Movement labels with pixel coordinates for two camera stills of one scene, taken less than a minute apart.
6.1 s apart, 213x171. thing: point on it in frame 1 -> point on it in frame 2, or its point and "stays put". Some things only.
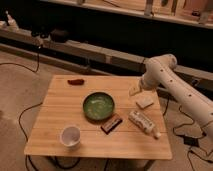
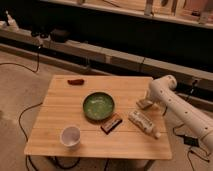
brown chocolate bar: x=112 y=122 stays put
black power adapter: x=191 y=141 stays put
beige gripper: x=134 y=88 -> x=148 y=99
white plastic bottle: x=146 y=125 stays put
